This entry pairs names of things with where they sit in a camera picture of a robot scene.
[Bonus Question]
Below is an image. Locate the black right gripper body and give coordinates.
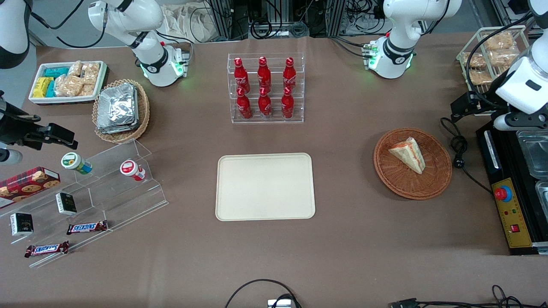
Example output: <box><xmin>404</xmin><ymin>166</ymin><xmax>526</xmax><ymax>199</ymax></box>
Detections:
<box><xmin>0</xmin><ymin>91</ymin><xmax>42</xmax><ymax>148</ymax></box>

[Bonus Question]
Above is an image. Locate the triangular sandwich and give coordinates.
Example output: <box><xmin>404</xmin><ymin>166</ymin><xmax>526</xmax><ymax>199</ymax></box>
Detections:
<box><xmin>388</xmin><ymin>137</ymin><xmax>426</xmax><ymax>175</ymax></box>

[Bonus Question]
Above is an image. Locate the white rectangular snack tray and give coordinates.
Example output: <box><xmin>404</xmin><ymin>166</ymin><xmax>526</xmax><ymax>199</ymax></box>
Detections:
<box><xmin>28</xmin><ymin>61</ymin><xmax>107</xmax><ymax>105</ymax></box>

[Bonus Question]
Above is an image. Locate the light wicker basket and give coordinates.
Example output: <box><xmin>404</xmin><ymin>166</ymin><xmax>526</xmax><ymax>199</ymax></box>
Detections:
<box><xmin>92</xmin><ymin>79</ymin><xmax>150</xmax><ymax>144</ymax></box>

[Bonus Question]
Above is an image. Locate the brown wicker basket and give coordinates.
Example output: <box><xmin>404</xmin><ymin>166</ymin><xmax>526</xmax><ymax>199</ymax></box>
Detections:
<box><xmin>373</xmin><ymin>127</ymin><xmax>453</xmax><ymax>201</ymax></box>

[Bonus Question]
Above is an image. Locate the cream plastic tray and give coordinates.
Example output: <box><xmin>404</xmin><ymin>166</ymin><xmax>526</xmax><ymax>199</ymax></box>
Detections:
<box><xmin>215</xmin><ymin>153</ymin><xmax>316</xmax><ymax>222</ymax></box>

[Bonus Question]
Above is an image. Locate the bagged fried snack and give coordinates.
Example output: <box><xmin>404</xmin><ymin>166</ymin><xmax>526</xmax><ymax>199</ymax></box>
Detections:
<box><xmin>482</xmin><ymin>32</ymin><xmax>514</xmax><ymax>51</ymax></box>
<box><xmin>489</xmin><ymin>49</ymin><xmax>521</xmax><ymax>67</ymax></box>
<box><xmin>465</xmin><ymin>69</ymin><xmax>493</xmax><ymax>85</ymax></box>
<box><xmin>462</xmin><ymin>52</ymin><xmax>486</xmax><ymax>69</ymax></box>

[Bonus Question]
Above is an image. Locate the green lid yogurt cup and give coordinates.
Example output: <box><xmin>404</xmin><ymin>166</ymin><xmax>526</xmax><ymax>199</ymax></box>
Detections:
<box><xmin>61</xmin><ymin>152</ymin><xmax>93</xmax><ymax>175</ymax></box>

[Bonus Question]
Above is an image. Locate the red cookie box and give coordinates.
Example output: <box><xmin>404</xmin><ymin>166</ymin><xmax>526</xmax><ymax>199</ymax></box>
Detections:
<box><xmin>0</xmin><ymin>166</ymin><xmax>61</xmax><ymax>209</ymax></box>

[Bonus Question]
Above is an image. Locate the yellow snack pack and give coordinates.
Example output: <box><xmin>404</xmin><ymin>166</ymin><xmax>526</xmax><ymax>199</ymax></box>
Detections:
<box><xmin>33</xmin><ymin>77</ymin><xmax>54</xmax><ymax>98</ymax></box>

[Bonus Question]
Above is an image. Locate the stack of foil containers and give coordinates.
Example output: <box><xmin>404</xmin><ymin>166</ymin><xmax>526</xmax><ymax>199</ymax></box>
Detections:
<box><xmin>96</xmin><ymin>83</ymin><xmax>140</xmax><ymax>134</ymax></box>

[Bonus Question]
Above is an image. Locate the steel pan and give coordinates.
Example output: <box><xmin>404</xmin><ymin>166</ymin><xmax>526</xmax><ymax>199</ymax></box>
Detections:
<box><xmin>516</xmin><ymin>130</ymin><xmax>548</xmax><ymax>179</ymax></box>
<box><xmin>535</xmin><ymin>181</ymin><xmax>548</xmax><ymax>210</ymax></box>

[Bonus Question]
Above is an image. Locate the small black box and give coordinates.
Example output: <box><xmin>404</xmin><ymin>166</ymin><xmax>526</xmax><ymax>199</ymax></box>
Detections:
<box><xmin>55</xmin><ymin>192</ymin><xmax>78</xmax><ymax>216</ymax></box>
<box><xmin>10</xmin><ymin>213</ymin><xmax>34</xmax><ymax>237</ymax></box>

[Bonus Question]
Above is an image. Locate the red lid yogurt cup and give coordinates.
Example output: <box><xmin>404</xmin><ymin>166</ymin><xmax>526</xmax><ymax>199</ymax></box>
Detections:
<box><xmin>119</xmin><ymin>160</ymin><xmax>146</xmax><ymax>182</ymax></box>

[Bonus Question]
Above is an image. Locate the clear acrylic stepped display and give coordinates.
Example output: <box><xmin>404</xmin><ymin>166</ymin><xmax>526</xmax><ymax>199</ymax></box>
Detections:
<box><xmin>0</xmin><ymin>139</ymin><xmax>170</xmax><ymax>269</ymax></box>

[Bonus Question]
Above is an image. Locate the snickers chocolate bar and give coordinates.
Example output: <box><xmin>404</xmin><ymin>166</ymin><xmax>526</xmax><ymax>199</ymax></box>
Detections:
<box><xmin>24</xmin><ymin>241</ymin><xmax>70</xmax><ymax>258</ymax></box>
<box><xmin>66</xmin><ymin>220</ymin><xmax>108</xmax><ymax>235</ymax></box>

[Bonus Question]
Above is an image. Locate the black appliance with yellow panel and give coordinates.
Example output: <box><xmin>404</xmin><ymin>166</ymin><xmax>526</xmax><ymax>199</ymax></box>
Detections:
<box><xmin>476</xmin><ymin>122</ymin><xmax>548</xmax><ymax>256</ymax></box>

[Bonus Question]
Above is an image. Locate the white cloth bag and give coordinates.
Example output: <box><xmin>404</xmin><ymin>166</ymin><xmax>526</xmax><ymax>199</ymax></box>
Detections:
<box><xmin>162</xmin><ymin>3</ymin><xmax>214</xmax><ymax>43</ymax></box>

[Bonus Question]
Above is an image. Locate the red cola bottle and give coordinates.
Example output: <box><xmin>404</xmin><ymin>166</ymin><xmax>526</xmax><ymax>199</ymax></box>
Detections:
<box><xmin>234</xmin><ymin>57</ymin><xmax>250</xmax><ymax>92</ymax></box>
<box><xmin>283</xmin><ymin>57</ymin><xmax>297</xmax><ymax>91</ymax></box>
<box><xmin>258</xmin><ymin>87</ymin><xmax>272</xmax><ymax>118</ymax></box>
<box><xmin>257</xmin><ymin>56</ymin><xmax>271</xmax><ymax>91</ymax></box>
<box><xmin>236</xmin><ymin>88</ymin><xmax>253</xmax><ymax>120</ymax></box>
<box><xmin>281</xmin><ymin>87</ymin><xmax>295</xmax><ymax>119</ymax></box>

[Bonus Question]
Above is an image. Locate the clear acrylic bottle rack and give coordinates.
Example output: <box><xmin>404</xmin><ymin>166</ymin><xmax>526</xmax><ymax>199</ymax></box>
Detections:
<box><xmin>227</xmin><ymin>53</ymin><xmax>305</xmax><ymax>124</ymax></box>

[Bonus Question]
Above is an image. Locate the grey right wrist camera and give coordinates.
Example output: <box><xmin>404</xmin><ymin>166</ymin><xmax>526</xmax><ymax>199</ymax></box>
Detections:
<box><xmin>0</xmin><ymin>148</ymin><xmax>23</xmax><ymax>166</ymax></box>

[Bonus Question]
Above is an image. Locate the black power cable with plug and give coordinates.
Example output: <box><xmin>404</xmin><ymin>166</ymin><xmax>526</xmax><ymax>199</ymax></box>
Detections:
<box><xmin>440</xmin><ymin>117</ymin><xmax>493</xmax><ymax>194</ymax></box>

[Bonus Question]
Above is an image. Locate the white wire rack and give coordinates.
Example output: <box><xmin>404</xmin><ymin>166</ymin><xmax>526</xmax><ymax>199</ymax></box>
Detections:
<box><xmin>456</xmin><ymin>26</ymin><xmax>531</xmax><ymax>117</ymax></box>

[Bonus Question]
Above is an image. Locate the black connector with cable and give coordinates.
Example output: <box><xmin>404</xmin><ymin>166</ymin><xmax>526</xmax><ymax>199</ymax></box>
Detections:
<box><xmin>390</xmin><ymin>284</ymin><xmax>548</xmax><ymax>308</ymax></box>

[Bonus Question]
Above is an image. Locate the black looped cable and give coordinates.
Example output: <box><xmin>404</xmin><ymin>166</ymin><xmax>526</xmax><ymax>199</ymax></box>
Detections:
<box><xmin>225</xmin><ymin>279</ymin><xmax>302</xmax><ymax>308</ymax></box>

